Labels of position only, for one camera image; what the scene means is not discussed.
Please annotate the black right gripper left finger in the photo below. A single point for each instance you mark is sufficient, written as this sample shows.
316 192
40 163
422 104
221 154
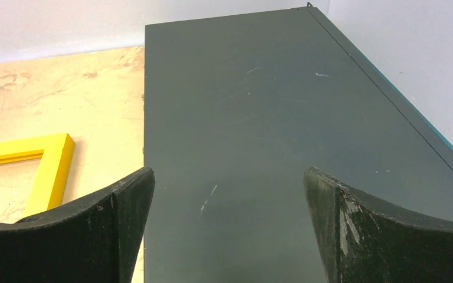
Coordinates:
95 238

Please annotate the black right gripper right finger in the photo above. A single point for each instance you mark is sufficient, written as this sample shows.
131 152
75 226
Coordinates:
363 238

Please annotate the yellow picture frame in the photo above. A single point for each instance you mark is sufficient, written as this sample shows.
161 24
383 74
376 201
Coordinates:
55 152

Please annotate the dark green flat box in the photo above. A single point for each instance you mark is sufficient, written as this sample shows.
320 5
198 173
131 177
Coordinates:
236 109

